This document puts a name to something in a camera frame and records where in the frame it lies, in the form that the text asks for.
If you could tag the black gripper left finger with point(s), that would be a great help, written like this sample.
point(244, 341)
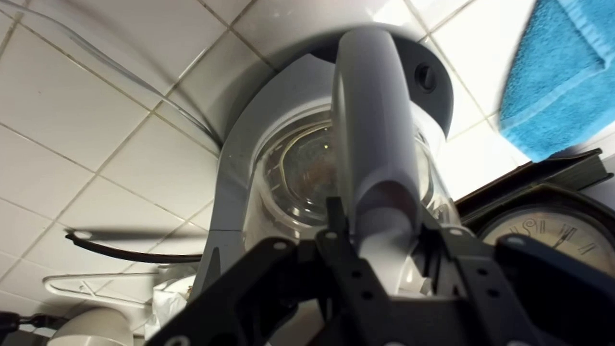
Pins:
point(261, 293)

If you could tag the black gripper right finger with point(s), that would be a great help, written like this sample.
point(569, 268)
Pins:
point(442, 287)

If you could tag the glass coffee jar white handle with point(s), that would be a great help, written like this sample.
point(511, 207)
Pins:
point(371, 149)

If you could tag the white coffeemaker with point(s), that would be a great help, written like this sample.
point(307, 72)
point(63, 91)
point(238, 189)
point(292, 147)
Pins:
point(303, 84)

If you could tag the black kitchen scale clock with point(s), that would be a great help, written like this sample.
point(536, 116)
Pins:
point(546, 203)

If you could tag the blue towel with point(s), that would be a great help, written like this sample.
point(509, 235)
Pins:
point(559, 89)

